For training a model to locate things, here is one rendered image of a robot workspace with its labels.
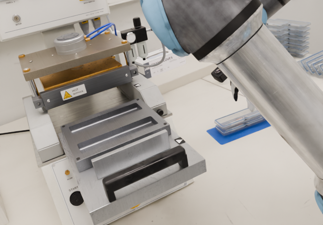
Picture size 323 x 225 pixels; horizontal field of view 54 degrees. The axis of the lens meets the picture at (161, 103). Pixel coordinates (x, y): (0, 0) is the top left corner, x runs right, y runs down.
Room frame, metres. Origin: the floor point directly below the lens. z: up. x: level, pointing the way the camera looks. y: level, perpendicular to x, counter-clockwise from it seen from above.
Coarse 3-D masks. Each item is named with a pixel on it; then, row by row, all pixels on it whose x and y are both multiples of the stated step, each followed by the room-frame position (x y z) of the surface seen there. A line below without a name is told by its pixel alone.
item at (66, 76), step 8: (112, 56) 0.91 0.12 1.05; (88, 64) 0.85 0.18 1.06; (96, 64) 0.84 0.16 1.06; (104, 64) 0.82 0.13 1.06; (112, 64) 0.81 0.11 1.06; (120, 64) 0.80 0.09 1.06; (64, 72) 0.82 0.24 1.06; (72, 72) 0.81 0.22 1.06; (80, 72) 0.80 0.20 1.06; (88, 72) 0.78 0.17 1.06; (96, 72) 0.77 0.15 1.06; (40, 80) 0.79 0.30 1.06; (48, 80) 0.78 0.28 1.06; (56, 80) 0.77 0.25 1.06; (64, 80) 0.76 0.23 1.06; (72, 80) 0.75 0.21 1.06; (48, 88) 0.73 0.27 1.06
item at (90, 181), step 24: (144, 144) 0.49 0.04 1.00; (168, 144) 0.51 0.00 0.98; (72, 168) 0.50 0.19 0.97; (96, 168) 0.46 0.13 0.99; (120, 168) 0.47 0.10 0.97; (168, 168) 0.45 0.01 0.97; (192, 168) 0.45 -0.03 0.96; (96, 192) 0.42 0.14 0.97; (120, 192) 0.41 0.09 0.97; (144, 192) 0.41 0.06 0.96; (96, 216) 0.38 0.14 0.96
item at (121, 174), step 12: (156, 156) 0.44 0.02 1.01; (168, 156) 0.43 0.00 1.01; (180, 156) 0.44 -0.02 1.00; (132, 168) 0.42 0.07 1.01; (144, 168) 0.42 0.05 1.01; (156, 168) 0.42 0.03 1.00; (108, 180) 0.40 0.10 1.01; (120, 180) 0.40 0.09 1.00; (132, 180) 0.41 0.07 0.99; (108, 192) 0.39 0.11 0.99
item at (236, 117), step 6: (234, 114) 0.88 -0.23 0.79; (240, 114) 0.88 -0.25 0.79; (246, 114) 0.87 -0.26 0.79; (252, 114) 0.86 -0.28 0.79; (216, 120) 0.87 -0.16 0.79; (222, 120) 0.86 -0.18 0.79; (228, 120) 0.85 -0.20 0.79; (234, 120) 0.85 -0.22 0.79; (240, 120) 0.84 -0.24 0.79; (222, 126) 0.82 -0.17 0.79
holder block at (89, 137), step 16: (112, 112) 0.67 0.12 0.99; (128, 112) 0.67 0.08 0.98; (144, 112) 0.63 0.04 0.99; (64, 128) 0.62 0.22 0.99; (80, 128) 0.63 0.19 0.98; (96, 128) 0.60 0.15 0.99; (112, 128) 0.58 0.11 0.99; (128, 128) 0.59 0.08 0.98; (144, 128) 0.59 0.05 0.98; (160, 128) 0.55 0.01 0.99; (80, 144) 0.55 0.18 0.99; (96, 144) 0.56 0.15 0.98; (112, 144) 0.52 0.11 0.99; (80, 160) 0.49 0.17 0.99
